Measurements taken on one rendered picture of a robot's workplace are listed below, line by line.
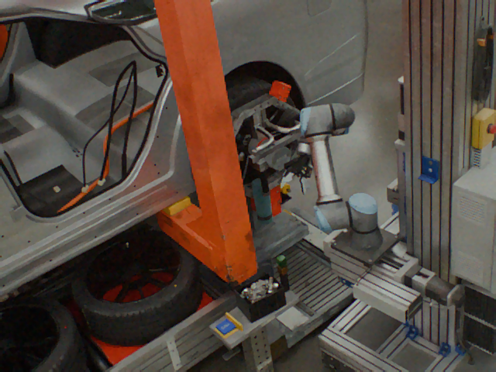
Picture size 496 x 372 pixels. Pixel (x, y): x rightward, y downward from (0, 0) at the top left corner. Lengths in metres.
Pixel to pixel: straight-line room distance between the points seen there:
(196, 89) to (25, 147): 1.57
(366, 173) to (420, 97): 2.31
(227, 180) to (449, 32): 1.18
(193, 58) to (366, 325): 1.64
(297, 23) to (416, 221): 1.32
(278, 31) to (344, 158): 1.67
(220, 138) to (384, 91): 3.14
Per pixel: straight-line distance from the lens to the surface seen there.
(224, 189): 3.25
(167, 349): 3.65
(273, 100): 3.83
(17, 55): 5.10
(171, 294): 3.65
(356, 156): 5.30
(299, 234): 4.43
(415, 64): 2.80
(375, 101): 5.97
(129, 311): 3.63
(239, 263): 3.52
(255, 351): 3.63
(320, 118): 3.13
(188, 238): 3.75
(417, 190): 3.11
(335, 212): 3.11
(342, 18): 4.17
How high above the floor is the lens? 2.94
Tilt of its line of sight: 35 degrees down
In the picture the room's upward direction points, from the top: 10 degrees counter-clockwise
